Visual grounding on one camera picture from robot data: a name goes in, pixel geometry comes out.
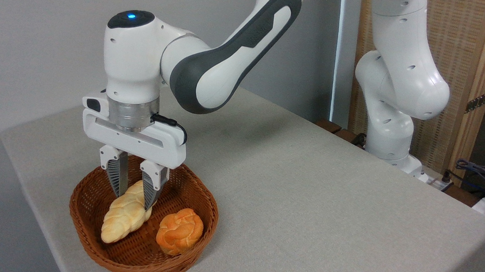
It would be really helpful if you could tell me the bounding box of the grey tablecloth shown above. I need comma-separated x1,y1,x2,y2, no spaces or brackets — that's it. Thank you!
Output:
0,70,485,272

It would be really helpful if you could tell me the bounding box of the bundle of dark cables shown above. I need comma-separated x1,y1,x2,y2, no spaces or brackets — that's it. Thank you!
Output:
447,157,485,200

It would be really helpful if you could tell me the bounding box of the brown wicker basket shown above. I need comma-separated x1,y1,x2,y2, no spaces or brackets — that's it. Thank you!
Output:
64,151,223,272

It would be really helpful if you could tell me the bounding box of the wooden rattan folding screen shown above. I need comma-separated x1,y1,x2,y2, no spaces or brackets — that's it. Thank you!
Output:
344,0,485,188

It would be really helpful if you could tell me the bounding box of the round orange knotted bread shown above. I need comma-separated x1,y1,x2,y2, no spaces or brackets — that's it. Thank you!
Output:
155,206,205,258

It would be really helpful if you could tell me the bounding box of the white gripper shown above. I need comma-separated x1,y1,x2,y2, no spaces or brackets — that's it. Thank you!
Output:
75,87,191,214

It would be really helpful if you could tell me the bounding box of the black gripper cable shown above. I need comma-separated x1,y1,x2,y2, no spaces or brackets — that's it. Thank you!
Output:
148,112,190,146

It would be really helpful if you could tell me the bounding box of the long pale braided bread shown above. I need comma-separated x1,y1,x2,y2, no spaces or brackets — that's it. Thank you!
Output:
100,177,155,247

